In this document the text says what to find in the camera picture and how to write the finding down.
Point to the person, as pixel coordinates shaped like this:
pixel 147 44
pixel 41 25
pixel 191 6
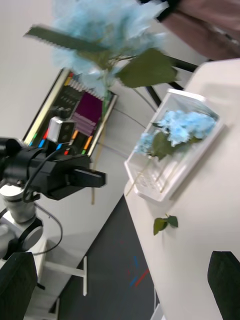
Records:
pixel 212 30

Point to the loose green leaf twig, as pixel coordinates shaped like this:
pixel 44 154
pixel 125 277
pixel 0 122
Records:
pixel 160 225

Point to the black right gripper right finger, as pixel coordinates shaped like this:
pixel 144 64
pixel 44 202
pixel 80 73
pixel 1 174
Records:
pixel 227 287

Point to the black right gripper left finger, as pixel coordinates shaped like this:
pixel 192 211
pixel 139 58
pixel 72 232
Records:
pixel 15 287

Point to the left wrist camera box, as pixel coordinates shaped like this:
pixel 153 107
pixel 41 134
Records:
pixel 62 130

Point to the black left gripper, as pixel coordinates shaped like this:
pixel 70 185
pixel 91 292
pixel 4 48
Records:
pixel 55 172

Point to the pale blue flower green stem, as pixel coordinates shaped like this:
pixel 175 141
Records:
pixel 100 25
pixel 145 142
pixel 187 125

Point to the white desk frame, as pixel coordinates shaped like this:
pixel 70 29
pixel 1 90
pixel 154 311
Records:
pixel 85 275

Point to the shallow white box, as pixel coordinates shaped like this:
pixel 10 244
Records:
pixel 175 175

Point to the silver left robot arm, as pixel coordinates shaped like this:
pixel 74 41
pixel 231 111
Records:
pixel 17 205

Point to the black metal stand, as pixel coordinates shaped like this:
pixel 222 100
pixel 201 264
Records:
pixel 186 64

